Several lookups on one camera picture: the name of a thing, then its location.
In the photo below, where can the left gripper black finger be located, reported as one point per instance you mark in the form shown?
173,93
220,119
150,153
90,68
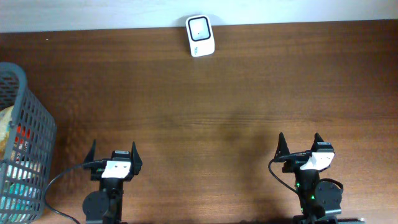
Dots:
135,160
89,159

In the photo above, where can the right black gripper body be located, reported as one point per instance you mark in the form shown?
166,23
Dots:
289,167

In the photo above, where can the grey plastic mesh basket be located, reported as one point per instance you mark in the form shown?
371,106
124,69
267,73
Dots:
27,158

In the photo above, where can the orange spaghetti packet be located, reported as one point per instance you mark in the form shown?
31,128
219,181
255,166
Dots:
22,141

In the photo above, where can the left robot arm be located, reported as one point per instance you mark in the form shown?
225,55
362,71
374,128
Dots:
106,204

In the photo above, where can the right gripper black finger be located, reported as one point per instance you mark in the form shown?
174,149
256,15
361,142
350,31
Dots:
317,139
282,147

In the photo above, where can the white barcode scanner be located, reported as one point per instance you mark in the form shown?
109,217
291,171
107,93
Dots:
200,35

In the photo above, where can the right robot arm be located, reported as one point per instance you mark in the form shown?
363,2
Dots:
319,198

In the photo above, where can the cream snack bag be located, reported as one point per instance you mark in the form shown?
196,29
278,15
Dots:
5,128

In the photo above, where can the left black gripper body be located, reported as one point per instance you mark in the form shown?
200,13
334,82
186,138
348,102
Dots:
96,175

